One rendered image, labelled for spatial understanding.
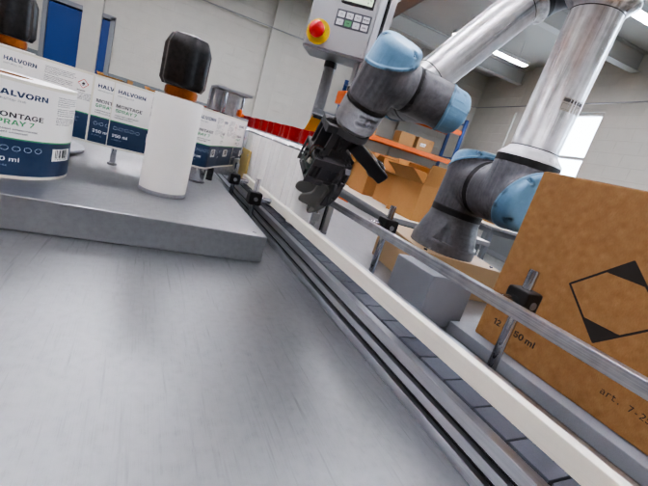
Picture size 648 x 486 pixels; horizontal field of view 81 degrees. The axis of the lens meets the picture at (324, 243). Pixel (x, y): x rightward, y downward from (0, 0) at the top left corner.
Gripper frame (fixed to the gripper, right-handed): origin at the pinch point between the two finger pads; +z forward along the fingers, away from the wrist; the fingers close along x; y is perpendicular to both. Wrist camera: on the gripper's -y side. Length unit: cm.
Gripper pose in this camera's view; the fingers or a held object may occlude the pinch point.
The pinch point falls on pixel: (313, 207)
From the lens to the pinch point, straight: 79.9
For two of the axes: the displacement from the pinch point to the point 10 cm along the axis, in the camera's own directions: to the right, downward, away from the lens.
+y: -8.7, -1.5, -4.7
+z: -4.5, 6.4, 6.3
